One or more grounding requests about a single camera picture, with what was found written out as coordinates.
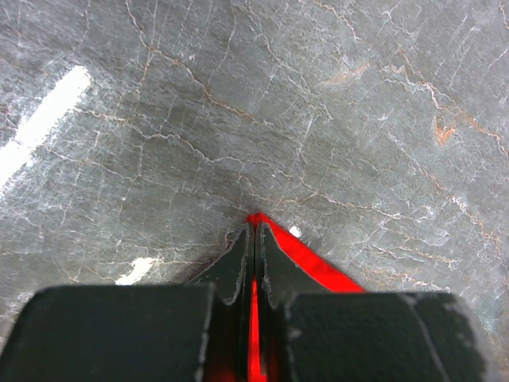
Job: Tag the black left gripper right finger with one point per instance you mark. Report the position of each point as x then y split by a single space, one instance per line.
328 328

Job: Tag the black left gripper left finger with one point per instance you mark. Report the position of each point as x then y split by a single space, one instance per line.
194 331

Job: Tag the red t shirt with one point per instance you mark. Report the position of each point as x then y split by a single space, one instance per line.
312 264

